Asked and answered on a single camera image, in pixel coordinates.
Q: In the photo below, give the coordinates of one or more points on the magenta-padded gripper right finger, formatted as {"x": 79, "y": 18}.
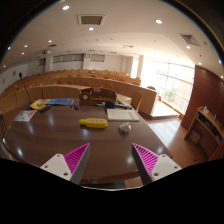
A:
{"x": 148, "y": 160}

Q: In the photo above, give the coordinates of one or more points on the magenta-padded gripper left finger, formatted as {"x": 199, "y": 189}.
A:
{"x": 77, "y": 160}

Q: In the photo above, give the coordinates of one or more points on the white charger with red button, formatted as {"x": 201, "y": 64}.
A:
{"x": 125, "y": 127}

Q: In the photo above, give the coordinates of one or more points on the yellow power strip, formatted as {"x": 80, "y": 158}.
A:
{"x": 95, "y": 123}

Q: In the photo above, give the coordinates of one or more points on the white book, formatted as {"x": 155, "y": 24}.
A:
{"x": 122, "y": 114}

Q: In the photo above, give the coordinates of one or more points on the blue marker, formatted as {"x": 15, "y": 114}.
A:
{"x": 71, "y": 103}

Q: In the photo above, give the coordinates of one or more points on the black pen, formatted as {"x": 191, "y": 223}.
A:
{"x": 100, "y": 104}

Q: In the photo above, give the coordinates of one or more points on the black remote control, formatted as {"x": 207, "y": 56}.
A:
{"x": 45, "y": 108}

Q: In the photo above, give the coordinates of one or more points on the wooden chair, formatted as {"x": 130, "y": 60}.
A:
{"x": 137, "y": 99}

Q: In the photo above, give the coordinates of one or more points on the wooden shelf unit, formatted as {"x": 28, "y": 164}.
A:
{"x": 205, "y": 131}

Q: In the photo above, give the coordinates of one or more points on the handheld microphone with blue foam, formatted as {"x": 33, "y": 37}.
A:
{"x": 110, "y": 104}

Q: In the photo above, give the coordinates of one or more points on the wooden desk organizer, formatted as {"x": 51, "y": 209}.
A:
{"x": 98, "y": 96}

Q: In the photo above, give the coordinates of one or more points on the white and red leaflet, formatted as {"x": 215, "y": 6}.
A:
{"x": 25, "y": 115}

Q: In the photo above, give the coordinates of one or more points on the rows of wooden auditorium seats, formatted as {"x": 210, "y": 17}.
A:
{"x": 66, "y": 79}

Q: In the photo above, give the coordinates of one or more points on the black gooseneck microphone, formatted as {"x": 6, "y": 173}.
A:
{"x": 25, "y": 88}

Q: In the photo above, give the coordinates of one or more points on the ceiling projector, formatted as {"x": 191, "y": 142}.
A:
{"x": 46, "y": 52}

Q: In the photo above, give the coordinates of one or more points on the ceiling air vent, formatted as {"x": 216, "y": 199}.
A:
{"x": 91, "y": 19}
{"x": 189, "y": 39}

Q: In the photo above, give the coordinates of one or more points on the ceiling spot lights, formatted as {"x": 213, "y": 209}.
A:
{"x": 158, "y": 21}

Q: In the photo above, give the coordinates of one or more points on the large window wall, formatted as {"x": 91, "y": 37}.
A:
{"x": 173, "y": 85}

